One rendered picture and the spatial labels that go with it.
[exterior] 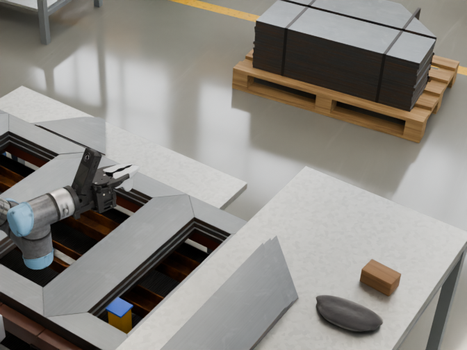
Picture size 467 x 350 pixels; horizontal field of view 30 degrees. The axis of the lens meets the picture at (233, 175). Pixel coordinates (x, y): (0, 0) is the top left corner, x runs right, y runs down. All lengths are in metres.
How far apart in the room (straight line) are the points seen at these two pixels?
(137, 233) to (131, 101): 2.38
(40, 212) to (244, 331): 0.64
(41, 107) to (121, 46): 2.07
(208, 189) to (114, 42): 2.72
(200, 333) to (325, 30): 3.09
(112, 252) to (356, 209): 0.81
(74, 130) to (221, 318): 1.46
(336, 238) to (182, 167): 0.96
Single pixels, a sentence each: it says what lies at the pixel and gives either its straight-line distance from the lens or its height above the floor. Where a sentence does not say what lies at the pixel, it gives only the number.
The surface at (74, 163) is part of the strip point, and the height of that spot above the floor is 0.87.
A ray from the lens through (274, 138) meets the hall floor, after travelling 4.99.
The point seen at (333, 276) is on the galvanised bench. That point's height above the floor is 1.05.
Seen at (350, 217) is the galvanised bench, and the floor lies 1.05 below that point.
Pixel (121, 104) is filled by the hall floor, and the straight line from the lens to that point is 5.26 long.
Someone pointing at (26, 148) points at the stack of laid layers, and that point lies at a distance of 3.47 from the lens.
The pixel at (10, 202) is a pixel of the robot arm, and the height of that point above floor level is 1.39.
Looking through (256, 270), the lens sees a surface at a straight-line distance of 2.55.
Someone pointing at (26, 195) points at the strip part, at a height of 0.87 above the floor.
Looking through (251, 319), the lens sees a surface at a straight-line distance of 2.41.
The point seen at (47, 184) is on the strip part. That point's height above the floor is 0.87.
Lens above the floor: 2.81
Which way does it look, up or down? 37 degrees down
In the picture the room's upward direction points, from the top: 3 degrees clockwise
